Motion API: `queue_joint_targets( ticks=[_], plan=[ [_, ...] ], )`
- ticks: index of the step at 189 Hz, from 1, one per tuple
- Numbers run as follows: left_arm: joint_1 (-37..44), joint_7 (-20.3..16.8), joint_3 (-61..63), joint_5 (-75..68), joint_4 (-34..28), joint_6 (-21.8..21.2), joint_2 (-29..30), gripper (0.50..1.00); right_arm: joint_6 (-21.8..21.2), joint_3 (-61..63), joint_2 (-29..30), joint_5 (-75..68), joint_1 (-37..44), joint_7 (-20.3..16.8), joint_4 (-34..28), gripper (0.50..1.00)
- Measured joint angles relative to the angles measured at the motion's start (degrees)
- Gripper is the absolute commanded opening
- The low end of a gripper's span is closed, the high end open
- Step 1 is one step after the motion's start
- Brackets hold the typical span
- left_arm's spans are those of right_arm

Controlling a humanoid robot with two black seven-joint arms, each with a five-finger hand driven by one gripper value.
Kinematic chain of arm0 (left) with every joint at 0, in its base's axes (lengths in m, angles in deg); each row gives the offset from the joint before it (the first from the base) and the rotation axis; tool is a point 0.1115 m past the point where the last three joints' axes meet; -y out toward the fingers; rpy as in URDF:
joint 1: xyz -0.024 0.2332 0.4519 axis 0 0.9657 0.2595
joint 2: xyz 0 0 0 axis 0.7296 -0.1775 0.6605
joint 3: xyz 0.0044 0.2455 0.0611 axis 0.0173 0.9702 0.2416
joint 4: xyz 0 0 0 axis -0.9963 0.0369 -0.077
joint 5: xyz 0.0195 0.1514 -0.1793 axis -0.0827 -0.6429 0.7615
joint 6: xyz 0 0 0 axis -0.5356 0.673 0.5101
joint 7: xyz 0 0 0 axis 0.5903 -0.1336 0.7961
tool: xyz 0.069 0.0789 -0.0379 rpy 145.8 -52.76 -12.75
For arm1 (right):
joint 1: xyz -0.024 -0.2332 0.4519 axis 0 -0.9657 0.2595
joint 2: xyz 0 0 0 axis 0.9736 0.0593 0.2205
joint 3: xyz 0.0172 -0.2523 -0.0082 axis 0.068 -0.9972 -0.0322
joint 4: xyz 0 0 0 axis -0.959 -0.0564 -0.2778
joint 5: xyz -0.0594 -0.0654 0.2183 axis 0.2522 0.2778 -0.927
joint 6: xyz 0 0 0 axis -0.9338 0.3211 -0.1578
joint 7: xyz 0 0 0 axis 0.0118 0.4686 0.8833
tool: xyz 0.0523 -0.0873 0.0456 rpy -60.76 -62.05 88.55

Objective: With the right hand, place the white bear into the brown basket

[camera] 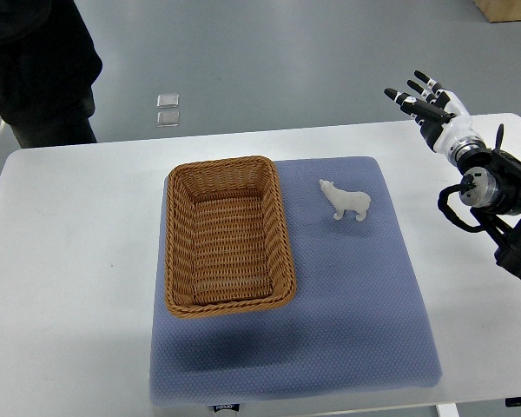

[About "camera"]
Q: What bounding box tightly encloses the upper clear floor tile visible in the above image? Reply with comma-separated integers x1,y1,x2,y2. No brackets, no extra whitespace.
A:
156,93,180,109

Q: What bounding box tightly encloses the wooden box corner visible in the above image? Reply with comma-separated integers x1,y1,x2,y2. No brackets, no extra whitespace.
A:
473,0,521,23

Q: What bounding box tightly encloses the table label tag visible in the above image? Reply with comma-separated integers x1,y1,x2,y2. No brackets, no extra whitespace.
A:
212,404,240,413

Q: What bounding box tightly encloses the lower clear floor tile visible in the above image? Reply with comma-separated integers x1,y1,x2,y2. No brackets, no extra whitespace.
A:
156,109,180,128

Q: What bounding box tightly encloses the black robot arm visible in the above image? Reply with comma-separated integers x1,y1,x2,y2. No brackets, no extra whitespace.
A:
438,125,521,281

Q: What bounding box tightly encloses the blue textured mat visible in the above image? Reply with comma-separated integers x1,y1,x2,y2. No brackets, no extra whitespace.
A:
149,156,441,407

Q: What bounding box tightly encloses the white bear figurine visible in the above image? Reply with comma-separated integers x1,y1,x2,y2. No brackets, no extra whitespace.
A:
319,179,372,222

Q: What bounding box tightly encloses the person in black clothes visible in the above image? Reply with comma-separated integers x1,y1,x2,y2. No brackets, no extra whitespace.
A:
0,1,102,149

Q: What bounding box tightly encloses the brown wicker basket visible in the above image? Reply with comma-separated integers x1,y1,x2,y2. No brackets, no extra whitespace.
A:
164,156,297,319

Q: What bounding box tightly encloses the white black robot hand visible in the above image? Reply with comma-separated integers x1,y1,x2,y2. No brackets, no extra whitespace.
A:
384,70,484,163

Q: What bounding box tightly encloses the clear floor tile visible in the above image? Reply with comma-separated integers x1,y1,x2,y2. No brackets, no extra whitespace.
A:
156,93,180,109
156,109,180,128

